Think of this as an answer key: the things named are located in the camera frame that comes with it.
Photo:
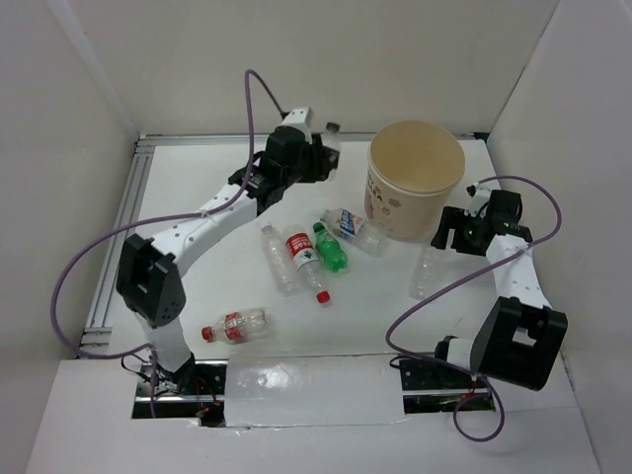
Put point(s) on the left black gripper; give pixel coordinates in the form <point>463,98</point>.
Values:
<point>313,152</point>

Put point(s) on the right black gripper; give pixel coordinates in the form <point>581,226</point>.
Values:
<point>454,218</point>

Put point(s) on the black cap dark bottle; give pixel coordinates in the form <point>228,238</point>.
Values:
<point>331,148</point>

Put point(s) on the blue white label bottle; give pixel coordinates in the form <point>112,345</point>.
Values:
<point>354,230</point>

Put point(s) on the red cola bottle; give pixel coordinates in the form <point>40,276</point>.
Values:
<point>237,327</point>

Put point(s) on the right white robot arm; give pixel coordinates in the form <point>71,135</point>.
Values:
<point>521,336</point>

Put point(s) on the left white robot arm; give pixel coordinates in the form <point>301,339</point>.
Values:
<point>151,270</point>

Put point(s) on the beige paper bucket bin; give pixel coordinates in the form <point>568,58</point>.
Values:
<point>413,166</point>

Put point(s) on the red label water bottle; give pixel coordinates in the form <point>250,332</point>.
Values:
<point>307,262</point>

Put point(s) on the green plastic bottle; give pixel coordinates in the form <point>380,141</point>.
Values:
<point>333,256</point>

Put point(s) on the clear bottle white cap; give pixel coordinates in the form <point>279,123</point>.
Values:
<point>280,263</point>

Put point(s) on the white taped cover sheet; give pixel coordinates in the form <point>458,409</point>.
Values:
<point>320,391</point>

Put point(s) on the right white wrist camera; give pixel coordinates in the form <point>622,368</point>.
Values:
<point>480,195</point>

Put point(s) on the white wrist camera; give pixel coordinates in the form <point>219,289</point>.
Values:
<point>480,195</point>
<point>299,118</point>

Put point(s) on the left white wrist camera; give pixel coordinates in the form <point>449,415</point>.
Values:
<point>299,118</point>

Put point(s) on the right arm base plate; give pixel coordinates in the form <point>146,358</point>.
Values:
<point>432,388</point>

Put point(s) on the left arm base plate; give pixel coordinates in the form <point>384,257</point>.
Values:
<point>202,399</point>

